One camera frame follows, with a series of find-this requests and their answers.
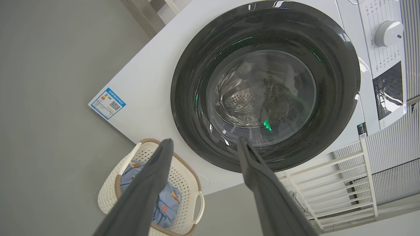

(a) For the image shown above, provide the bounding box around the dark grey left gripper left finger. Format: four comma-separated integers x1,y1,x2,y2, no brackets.
93,138,174,236

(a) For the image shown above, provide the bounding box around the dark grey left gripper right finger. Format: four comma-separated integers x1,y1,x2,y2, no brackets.
237,137,319,236

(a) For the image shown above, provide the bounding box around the blue bear print garment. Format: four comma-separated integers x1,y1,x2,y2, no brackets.
152,182,182,229
120,161,147,194

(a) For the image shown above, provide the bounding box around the black rimmed glass washer door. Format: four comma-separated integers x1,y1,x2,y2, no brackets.
170,0,361,173

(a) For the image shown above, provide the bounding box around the white washing machine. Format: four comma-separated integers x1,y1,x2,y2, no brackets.
88,0,409,196

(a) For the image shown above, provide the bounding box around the black washing machine display panel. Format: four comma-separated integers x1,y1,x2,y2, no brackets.
372,61,404,121

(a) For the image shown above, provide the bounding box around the cream perforated laundry basket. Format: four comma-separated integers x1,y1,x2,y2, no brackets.
97,138,205,236

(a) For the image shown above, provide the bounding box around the white slatted rack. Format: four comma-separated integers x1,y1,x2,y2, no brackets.
276,138,379,233

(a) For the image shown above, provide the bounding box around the blue white energy label sticker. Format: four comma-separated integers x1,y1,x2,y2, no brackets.
88,87,127,120

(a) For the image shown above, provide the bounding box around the white round control knob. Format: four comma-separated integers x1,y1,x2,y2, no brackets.
374,21,404,47

